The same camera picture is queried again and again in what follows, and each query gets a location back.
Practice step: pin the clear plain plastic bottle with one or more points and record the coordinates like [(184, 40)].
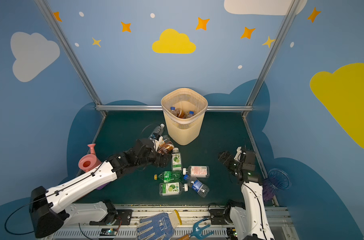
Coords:
[(157, 132)]

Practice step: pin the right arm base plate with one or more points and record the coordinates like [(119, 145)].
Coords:
[(217, 217)]

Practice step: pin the green sprite bottle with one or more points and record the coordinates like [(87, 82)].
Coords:
[(169, 176)]

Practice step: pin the brown coffee drink bottle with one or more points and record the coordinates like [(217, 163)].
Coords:
[(166, 148)]

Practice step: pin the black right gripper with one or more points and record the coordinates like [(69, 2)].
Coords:
[(229, 160)]

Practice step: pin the blue label water bottle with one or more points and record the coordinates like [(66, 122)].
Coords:
[(197, 185)]

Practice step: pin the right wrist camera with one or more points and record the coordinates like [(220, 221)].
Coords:
[(238, 154)]

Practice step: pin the blue garden hand fork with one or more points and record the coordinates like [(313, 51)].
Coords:
[(198, 232)]

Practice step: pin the blue knitted work glove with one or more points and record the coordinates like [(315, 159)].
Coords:
[(158, 227)]

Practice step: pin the brown label bottle white cap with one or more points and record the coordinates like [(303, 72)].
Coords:
[(180, 113)]

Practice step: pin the pink toy watering can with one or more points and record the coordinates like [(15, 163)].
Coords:
[(89, 161)]

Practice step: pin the aluminium frame rail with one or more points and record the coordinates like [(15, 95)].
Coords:
[(131, 54)]

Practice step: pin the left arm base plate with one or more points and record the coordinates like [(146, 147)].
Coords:
[(121, 217)]

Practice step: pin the small blue cap bottle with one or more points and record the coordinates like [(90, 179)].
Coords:
[(189, 114)]

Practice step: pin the beige plastic waste bin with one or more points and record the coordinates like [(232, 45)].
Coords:
[(184, 131)]

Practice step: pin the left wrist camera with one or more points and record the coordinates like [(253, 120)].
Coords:
[(156, 143)]

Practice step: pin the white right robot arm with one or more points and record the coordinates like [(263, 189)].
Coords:
[(249, 219)]

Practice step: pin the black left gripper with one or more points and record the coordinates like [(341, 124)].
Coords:
[(157, 154)]

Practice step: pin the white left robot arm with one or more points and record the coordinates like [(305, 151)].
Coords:
[(55, 207)]

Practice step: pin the upright lime label bottle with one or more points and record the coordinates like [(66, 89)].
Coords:
[(176, 163)]

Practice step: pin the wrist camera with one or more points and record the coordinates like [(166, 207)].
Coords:
[(156, 143), (238, 154)]

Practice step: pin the lime label bottle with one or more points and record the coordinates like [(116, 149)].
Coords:
[(171, 189), (176, 163)]

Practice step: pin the pink label white cap bottle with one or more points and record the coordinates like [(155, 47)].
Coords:
[(197, 171)]

